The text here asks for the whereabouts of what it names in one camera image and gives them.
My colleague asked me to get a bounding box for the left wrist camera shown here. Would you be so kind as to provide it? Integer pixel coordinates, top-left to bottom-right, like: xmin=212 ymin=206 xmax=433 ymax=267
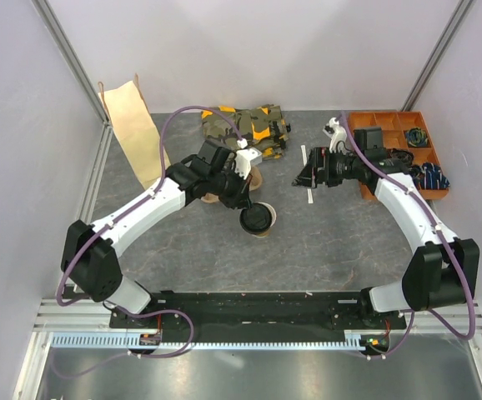
xmin=234 ymin=138 xmax=263 ymax=180

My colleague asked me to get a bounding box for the aluminium frame post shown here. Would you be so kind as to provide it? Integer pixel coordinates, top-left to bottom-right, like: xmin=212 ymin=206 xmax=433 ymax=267
xmin=32 ymin=0 xmax=109 ymax=124
xmin=400 ymin=0 xmax=475 ymax=112

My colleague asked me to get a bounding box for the brown paper bag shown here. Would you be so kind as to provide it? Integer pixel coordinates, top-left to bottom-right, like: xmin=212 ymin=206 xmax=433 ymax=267
xmin=98 ymin=76 xmax=170 ymax=189

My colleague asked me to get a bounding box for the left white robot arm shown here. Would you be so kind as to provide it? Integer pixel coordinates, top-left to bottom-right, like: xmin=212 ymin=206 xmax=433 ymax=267
xmin=61 ymin=139 xmax=262 ymax=328

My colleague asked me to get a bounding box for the camouflage folded cloth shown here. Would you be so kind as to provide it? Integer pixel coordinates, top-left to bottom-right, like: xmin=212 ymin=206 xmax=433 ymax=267
xmin=201 ymin=104 xmax=291 ymax=160

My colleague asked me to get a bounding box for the brown paper coffee cup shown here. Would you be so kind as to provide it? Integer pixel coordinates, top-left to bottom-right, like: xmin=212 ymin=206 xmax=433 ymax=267
xmin=246 ymin=202 xmax=277 ymax=237

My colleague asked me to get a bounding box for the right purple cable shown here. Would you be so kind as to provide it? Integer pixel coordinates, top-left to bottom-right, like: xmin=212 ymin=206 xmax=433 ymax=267
xmin=339 ymin=110 xmax=478 ymax=360

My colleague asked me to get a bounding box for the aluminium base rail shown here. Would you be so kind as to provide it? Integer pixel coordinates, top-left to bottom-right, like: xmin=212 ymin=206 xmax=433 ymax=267
xmin=33 ymin=299 xmax=469 ymax=334

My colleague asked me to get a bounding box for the blue yellow rolled sock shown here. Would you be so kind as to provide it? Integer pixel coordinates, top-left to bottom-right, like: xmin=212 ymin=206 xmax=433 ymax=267
xmin=404 ymin=127 xmax=429 ymax=148

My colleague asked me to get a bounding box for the dark brown rolled sock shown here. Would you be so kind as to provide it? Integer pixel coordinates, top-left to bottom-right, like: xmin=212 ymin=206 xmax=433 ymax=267
xmin=387 ymin=148 xmax=414 ymax=165

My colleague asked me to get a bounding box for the white slotted cable duct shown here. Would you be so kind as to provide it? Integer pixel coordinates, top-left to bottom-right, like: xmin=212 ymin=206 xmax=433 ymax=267
xmin=51 ymin=332 xmax=365 ymax=351

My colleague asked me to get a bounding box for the white wrapped straw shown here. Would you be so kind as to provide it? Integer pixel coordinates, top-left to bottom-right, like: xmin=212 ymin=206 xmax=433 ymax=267
xmin=300 ymin=144 xmax=314 ymax=204

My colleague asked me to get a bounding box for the left aluminium frame post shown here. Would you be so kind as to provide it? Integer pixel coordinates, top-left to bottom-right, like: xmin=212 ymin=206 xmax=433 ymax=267
xmin=32 ymin=0 xmax=109 ymax=124

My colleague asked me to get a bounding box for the cardboard cup carrier tray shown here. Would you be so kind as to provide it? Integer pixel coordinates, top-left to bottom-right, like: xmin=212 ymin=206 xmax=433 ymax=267
xmin=200 ymin=167 xmax=263 ymax=204

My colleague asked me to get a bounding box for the right aluminium frame post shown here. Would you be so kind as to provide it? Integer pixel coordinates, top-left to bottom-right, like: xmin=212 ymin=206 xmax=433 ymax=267
xmin=400 ymin=0 xmax=475 ymax=112

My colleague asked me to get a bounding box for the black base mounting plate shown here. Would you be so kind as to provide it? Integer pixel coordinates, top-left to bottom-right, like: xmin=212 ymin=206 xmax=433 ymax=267
xmin=109 ymin=291 xmax=406 ymax=343

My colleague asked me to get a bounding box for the orange compartment organizer tray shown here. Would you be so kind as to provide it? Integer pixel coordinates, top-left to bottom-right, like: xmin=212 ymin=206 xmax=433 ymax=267
xmin=347 ymin=111 xmax=449 ymax=201

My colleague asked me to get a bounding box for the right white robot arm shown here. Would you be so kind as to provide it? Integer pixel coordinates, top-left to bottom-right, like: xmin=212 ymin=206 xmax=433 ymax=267
xmin=293 ymin=119 xmax=479 ymax=328

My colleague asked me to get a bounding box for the blue white striped sock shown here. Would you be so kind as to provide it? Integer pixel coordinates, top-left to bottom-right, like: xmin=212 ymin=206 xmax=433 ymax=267
xmin=419 ymin=162 xmax=450 ymax=190

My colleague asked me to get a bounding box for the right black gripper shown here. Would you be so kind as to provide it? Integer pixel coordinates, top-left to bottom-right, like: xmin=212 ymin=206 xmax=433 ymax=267
xmin=291 ymin=147 xmax=363 ymax=189

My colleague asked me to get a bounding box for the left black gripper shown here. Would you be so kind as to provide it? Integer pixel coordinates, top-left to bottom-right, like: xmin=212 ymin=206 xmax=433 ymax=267
xmin=208 ymin=165 xmax=253 ymax=211

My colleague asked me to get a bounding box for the black plastic cup lid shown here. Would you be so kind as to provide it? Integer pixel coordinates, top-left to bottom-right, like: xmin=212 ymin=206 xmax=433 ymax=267
xmin=239 ymin=202 xmax=274 ymax=235

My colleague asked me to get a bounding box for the dark blue patterned sock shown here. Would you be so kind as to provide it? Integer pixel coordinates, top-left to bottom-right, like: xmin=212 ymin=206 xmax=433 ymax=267
xmin=409 ymin=164 xmax=423 ymax=186

